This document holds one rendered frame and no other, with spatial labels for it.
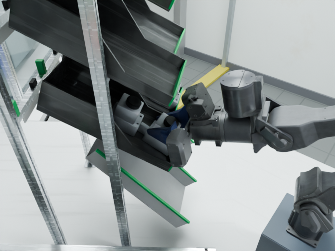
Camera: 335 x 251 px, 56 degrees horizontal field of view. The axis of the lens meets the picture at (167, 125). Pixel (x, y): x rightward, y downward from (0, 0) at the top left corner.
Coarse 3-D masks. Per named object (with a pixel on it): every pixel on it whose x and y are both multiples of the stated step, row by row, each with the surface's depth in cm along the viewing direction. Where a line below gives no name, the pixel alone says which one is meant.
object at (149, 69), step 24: (24, 0) 45; (48, 0) 44; (72, 0) 57; (120, 0) 55; (24, 24) 48; (48, 24) 47; (72, 24) 46; (120, 24) 58; (72, 48) 49; (120, 48) 57; (144, 48) 60; (120, 72) 50; (144, 72) 55; (168, 72) 59; (168, 96) 51
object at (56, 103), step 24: (72, 72) 67; (48, 96) 56; (72, 96) 55; (120, 96) 69; (72, 120) 59; (96, 120) 57; (144, 120) 69; (120, 144) 60; (144, 144) 64; (168, 168) 62
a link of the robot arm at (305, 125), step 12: (276, 108) 55; (288, 108) 53; (300, 108) 52; (312, 108) 51; (324, 108) 50; (276, 120) 52; (288, 120) 51; (300, 120) 50; (312, 120) 49; (324, 120) 48; (288, 132) 50; (300, 132) 49; (312, 132) 50; (324, 132) 49; (300, 144) 51
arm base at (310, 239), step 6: (294, 210) 65; (294, 216) 65; (288, 222) 67; (294, 222) 66; (300, 222) 64; (288, 228) 67; (294, 228) 66; (300, 228) 64; (306, 228) 63; (294, 234) 65; (300, 234) 65; (306, 234) 64; (312, 234) 63; (318, 234) 63; (306, 240) 64; (312, 240) 64; (318, 240) 64; (312, 246) 64
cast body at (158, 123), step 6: (162, 114) 63; (162, 120) 62; (168, 120) 61; (174, 120) 62; (144, 126) 65; (150, 126) 64; (156, 126) 61; (162, 126) 61; (168, 126) 61; (144, 132) 65; (144, 138) 64; (150, 138) 63; (150, 144) 64; (156, 144) 64; (162, 144) 63; (162, 150) 64
